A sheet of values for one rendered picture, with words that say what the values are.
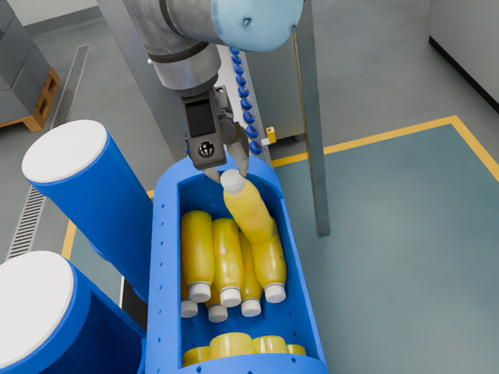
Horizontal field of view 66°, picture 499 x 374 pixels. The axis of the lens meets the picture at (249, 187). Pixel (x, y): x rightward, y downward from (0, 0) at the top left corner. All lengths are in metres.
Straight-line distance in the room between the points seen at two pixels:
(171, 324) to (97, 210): 0.80
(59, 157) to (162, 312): 0.81
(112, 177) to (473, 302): 1.56
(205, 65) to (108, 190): 0.85
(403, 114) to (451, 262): 1.09
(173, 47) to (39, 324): 0.67
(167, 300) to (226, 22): 0.41
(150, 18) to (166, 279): 0.38
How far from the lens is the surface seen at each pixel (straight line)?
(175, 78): 0.53
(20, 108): 3.67
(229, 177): 0.67
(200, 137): 0.54
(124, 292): 2.02
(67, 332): 0.97
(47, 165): 1.33
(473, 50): 2.86
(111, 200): 1.33
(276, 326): 0.82
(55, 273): 1.02
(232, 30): 0.39
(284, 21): 0.42
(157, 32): 0.50
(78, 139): 1.35
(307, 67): 1.34
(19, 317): 1.01
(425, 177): 2.34
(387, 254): 2.02
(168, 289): 0.63
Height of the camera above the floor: 1.73
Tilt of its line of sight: 47 degrees down
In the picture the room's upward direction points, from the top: 17 degrees counter-clockwise
